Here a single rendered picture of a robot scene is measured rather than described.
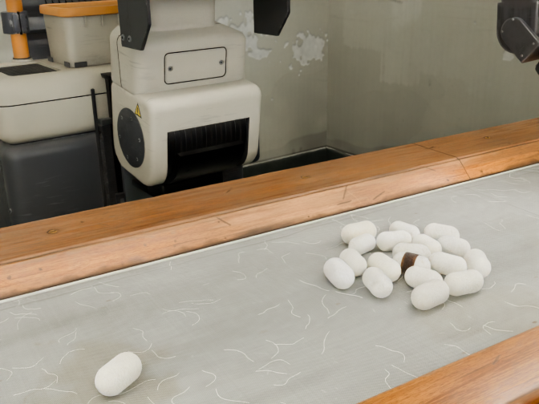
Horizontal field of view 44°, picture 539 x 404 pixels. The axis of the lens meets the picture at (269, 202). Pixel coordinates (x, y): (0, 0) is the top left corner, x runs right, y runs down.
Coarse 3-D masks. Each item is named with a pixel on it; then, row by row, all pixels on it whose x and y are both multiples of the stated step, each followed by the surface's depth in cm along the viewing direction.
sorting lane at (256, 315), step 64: (448, 192) 82; (512, 192) 82; (192, 256) 67; (256, 256) 66; (320, 256) 66; (512, 256) 65; (0, 320) 56; (64, 320) 55; (128, 320) 55; (192, 320) 55; (256, 320) 55; (320, 320) 55; (384, 320) 54; (448, 320) 54; (512, 320) 54; (0, 384) 47; (64, 384) 47; (192, 384) 47; (256, 384) 47; (320, 384) 47; (384, 384) 46
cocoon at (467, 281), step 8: (456, 272) 58; (464, 272) 58; (472, 272) 58; (448, 280) 57; (456, 280) 57; (464, 280) 57; (472, 280) 57; (480, 280) 58; (456, 288) 57; (464, 288) 57; (472, 288) 57; (480, 288) 58
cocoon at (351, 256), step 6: (342, 252) 63; (348, 252) 62; (354, 252) 62; (342, 258) 62; (348, 258) 61; (354, 258) 61; (360, 258) 61; (348, 264) 61; (354, 264) 61; (360, 264) 61; (366, 264) 61; (354, 270) 61; (360, 270) 61
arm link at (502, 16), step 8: (504, 0) 86; (512, 0) 86; (520, 0) 85; (528, 0) 84; (536, 0) 83; (504, 8) 87; (512, 8) 86; (520, 8) 85; (528, 8) 84; (536, 8) 83; (504, 16) 87; (512, 16) 86; (520, 16) 85; (528, 16) 84; (536, 16) 84; (496, 24) 88; (528, 24) 85; (536, 24) 84; (496, 32) 88; (536, 32) 84; (504, 48) 88
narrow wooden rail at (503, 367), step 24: (528, 336) 47; (480, 360) 45; (504, 360) 45; (528, 360) 44; (408, 384) 42; (432, 384) 42; (456, 384) 42; (480, 384) 42; (504, 384) 42; (528, 384) 42
